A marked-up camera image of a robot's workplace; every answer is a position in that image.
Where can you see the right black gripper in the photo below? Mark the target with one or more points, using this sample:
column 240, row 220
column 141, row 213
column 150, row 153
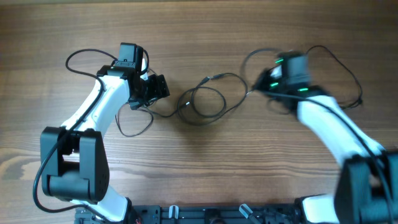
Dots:
column 262, row 78

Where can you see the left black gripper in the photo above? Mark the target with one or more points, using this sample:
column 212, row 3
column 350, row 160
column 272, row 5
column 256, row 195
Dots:
column 159, row 88

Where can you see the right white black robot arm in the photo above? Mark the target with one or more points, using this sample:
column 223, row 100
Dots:
column 367, row 189

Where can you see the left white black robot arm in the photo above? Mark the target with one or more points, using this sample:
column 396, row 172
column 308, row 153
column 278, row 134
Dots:
column 74, row 171

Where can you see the black aluminium base frame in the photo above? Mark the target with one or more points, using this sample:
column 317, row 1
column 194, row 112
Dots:
column 268, row 214

